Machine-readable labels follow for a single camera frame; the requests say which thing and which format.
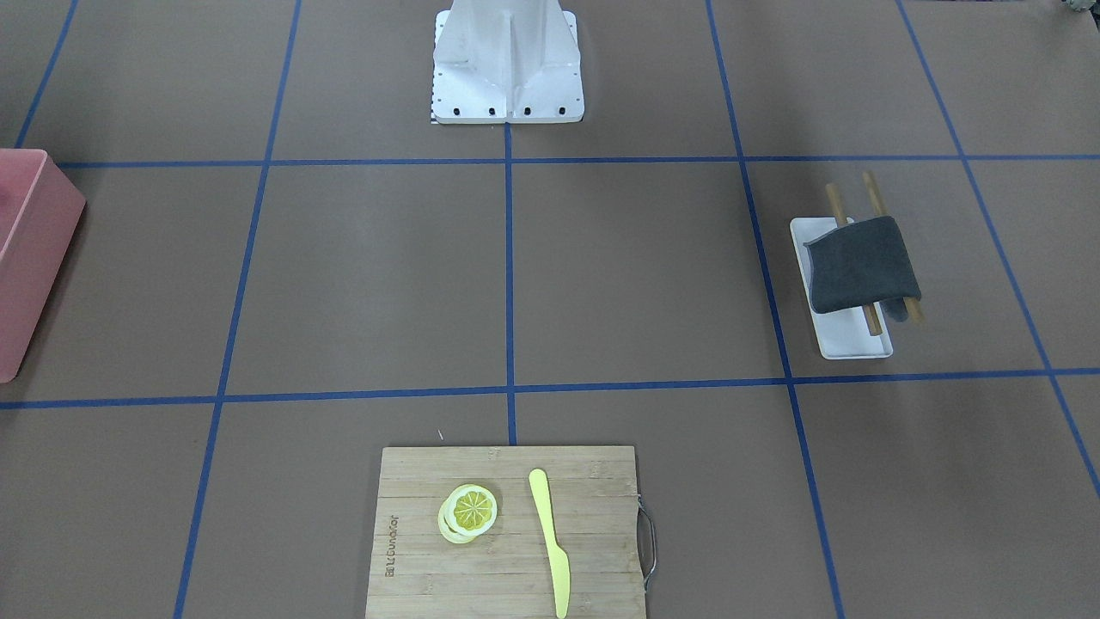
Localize dark grey cloth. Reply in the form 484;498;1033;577
803;215;922;322

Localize yellow lemon slices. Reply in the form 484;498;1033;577
437;483;498;544

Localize yellow plastic knife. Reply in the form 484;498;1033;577
528;468;572;618

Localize white rectangular tray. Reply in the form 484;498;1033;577
789;217;895;360

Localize bamboo cutting board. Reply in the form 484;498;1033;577
365;446;647;618

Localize wooden stick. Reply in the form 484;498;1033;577
825;181;883;338
864;172;925;324

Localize pink plastic bin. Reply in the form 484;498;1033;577
1;148;86;383

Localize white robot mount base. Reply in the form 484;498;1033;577
430;1;585;125

